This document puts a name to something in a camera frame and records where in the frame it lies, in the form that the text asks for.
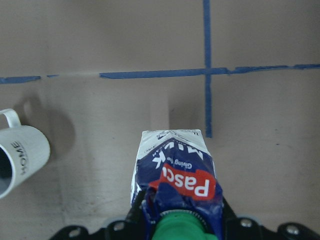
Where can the blue white milk carton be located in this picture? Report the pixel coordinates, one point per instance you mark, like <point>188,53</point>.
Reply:
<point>182,197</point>

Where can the white ceramic mug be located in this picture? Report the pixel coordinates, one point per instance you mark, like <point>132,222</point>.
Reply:
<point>23,151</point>

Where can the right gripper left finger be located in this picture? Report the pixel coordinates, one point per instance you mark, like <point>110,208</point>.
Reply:
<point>129,228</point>

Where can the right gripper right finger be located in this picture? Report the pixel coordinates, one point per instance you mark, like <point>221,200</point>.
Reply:
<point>245,228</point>

